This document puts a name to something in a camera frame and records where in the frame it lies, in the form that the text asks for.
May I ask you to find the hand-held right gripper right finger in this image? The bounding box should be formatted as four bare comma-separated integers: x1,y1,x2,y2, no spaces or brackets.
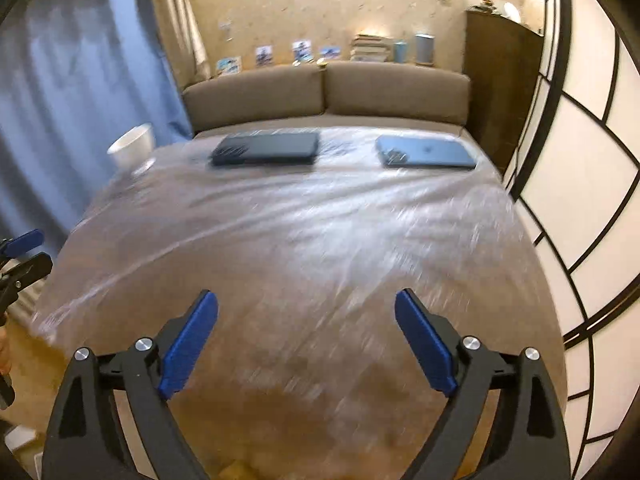
394,288,571,480

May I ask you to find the large black phone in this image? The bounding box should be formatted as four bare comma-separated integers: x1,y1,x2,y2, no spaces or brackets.
209,131,321,167

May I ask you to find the white black-framed sliding screen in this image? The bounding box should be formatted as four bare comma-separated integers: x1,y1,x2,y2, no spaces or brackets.
502,0,640,480

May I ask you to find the dark wooden cabinet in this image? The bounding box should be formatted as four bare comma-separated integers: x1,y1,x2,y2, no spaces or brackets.
464,9,546,161

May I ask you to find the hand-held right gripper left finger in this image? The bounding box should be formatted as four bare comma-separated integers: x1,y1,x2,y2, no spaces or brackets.
42,289,219,480

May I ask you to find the large grey cylinder speaker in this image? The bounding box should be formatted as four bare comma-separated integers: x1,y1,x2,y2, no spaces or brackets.
414,33,436,66

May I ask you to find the blue curtain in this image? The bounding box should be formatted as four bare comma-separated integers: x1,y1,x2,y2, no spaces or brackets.
0,0,195,246

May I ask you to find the white footed ceramic bowl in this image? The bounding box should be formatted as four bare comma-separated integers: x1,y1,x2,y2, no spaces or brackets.
106,122,157,176

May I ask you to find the stack of books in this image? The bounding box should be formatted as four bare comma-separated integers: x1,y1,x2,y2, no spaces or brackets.
350,34,393,63

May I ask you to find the brown sofa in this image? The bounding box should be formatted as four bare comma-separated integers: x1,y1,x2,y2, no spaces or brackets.
181,60,472,136

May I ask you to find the beige curtain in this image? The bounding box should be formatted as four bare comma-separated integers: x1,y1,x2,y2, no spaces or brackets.
145,0,208,83

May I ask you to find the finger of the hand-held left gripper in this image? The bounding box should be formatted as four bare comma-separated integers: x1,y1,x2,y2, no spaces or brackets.
0,229,45,258
0,252,53,286

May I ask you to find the white waste bin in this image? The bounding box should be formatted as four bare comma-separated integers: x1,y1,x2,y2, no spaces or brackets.
0,425,41,456

